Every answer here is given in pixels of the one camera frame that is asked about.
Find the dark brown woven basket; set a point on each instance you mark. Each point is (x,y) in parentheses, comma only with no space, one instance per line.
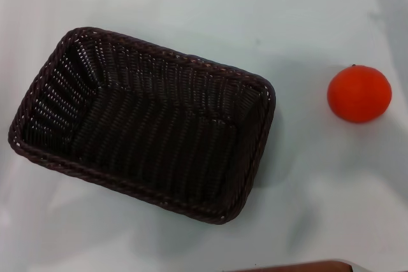
(153,132)

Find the orange fruit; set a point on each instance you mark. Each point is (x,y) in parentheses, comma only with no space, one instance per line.
(358,95)

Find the brown wooden edge piece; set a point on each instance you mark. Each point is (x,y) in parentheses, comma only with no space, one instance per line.
(287,267)

